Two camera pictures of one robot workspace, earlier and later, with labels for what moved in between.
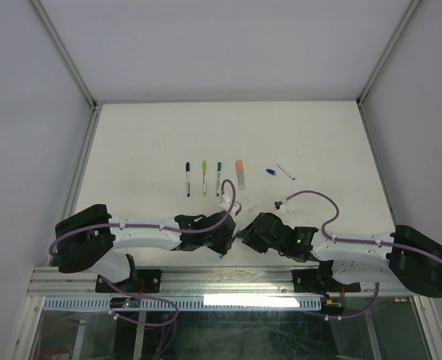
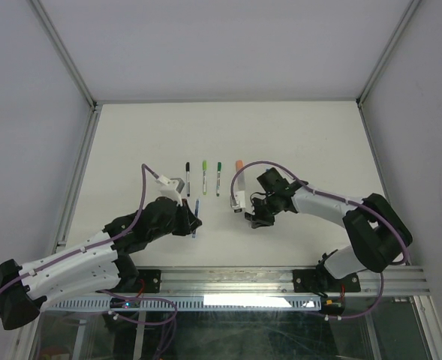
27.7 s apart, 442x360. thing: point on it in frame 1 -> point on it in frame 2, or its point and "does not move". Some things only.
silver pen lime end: [204, 169] does not move
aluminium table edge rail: [80, 282] does not move
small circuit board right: [335, 306] does not move
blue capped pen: [234, 235] -> [196, 213]
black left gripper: [224, 246] -> [188, 220]
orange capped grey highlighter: [241, 176] does not move
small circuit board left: [124, 302] does not move
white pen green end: [219, 166] does not move
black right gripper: [251, 239] -> [256, 219]
